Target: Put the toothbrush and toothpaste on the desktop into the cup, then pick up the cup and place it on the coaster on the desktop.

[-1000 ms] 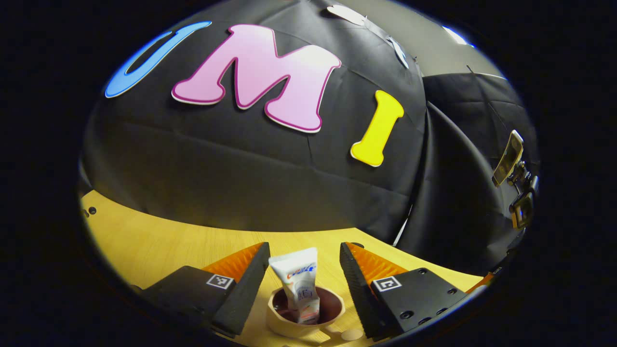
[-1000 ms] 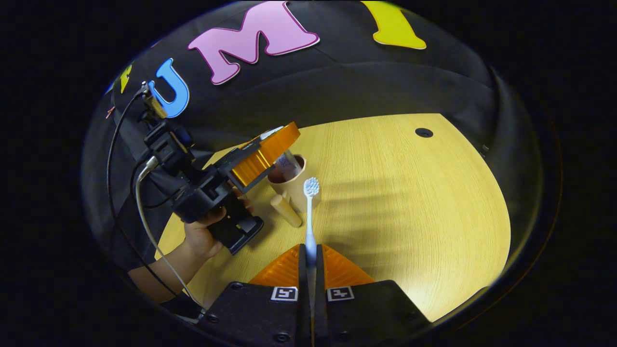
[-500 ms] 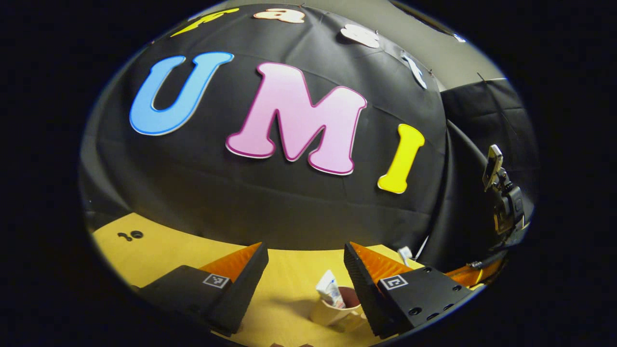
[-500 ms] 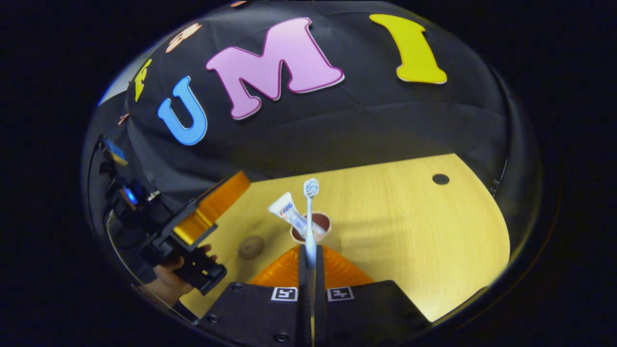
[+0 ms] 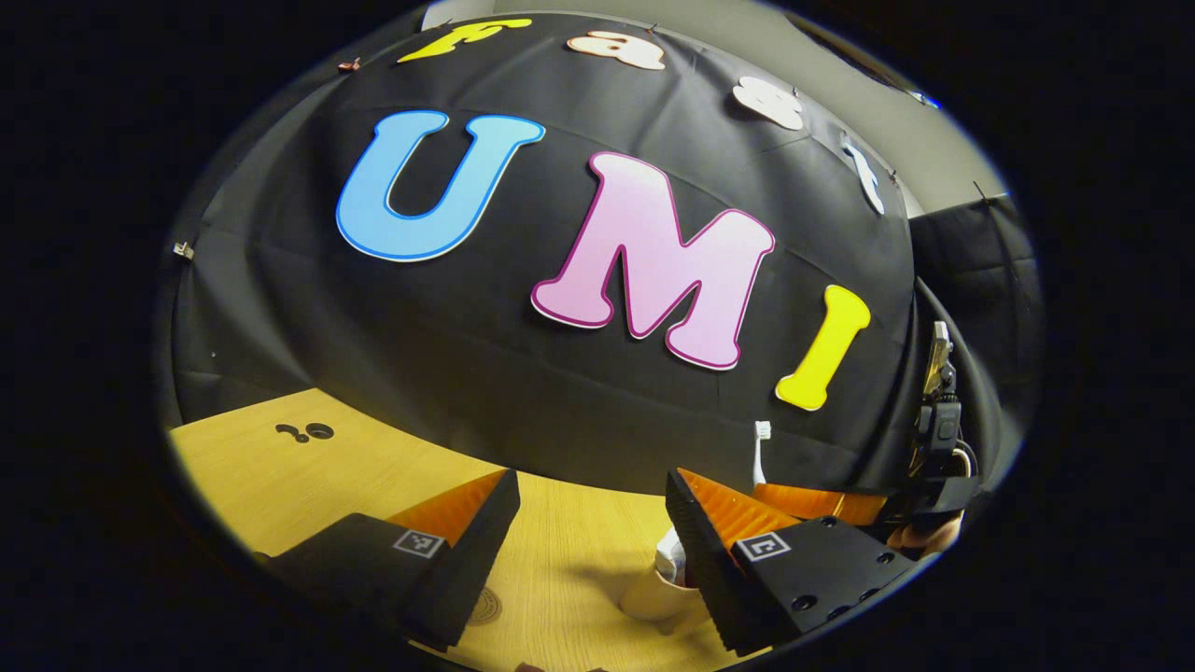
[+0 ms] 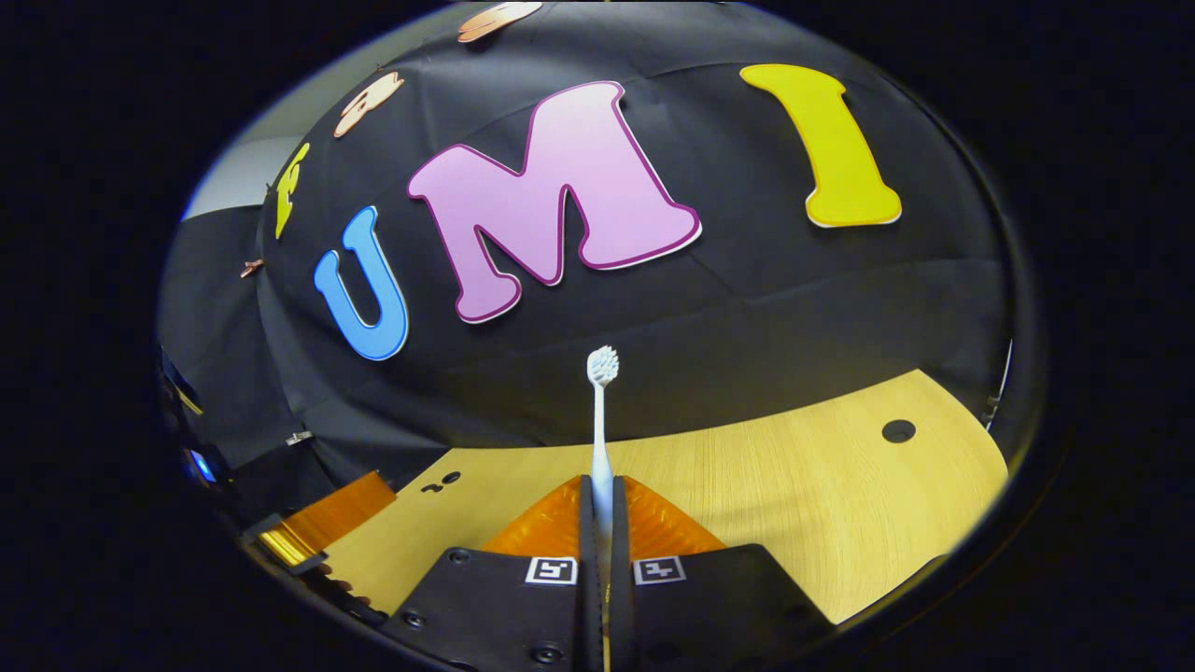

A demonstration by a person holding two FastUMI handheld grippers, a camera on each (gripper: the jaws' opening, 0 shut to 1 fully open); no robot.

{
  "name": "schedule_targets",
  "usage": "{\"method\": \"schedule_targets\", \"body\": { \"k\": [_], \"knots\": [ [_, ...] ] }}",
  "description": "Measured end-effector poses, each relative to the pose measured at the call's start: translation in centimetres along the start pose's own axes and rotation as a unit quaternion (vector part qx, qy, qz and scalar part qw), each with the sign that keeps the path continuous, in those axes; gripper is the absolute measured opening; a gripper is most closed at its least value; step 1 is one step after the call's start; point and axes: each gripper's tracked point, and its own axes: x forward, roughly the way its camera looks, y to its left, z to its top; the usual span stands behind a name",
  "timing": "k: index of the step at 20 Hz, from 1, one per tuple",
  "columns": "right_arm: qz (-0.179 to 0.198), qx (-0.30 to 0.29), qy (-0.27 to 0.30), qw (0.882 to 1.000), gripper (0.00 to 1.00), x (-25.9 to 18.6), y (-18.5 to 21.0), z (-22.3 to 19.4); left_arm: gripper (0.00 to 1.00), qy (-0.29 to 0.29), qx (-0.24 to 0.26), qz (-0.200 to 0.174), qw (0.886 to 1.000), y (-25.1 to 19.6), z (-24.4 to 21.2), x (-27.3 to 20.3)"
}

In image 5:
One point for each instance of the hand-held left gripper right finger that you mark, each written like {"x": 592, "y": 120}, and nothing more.
{"x": 705, "y": 551}

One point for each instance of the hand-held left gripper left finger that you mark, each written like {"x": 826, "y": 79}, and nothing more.
{"x": 481, "y": 551}

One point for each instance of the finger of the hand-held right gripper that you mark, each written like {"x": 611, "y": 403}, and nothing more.
{"x": 822, "y": 504}

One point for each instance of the round wooden coaster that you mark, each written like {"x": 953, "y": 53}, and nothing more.
{"x": 487, "y": 607}

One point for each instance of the beige cup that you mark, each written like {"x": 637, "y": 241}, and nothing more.
{"x": 658, "y": 602}

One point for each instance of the pale blue toothbrush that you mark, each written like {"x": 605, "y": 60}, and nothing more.
{"x": 762, "y": 448}

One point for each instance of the wooden desktop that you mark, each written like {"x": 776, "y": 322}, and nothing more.
{"x": 280, "y": 485}

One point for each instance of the yellowish metal clamp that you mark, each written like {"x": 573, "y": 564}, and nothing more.
{"x": 938, "y": 359}

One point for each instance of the black backdrop cloth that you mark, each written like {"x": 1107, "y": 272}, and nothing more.
{"x": 523, "y": 392}

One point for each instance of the silver clip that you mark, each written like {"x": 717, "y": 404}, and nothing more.
{"x": 184, "y": 251}

